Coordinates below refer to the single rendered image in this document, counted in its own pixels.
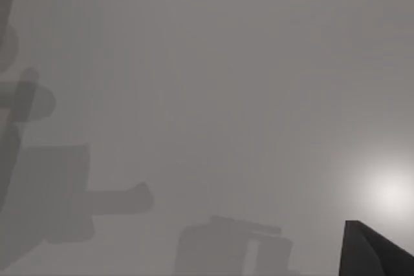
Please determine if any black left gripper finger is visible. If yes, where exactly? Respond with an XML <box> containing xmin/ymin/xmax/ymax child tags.
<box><xmin>338</xmin><ymin>220</ymin><xmax>414</xmax><ymax>276</ymax></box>

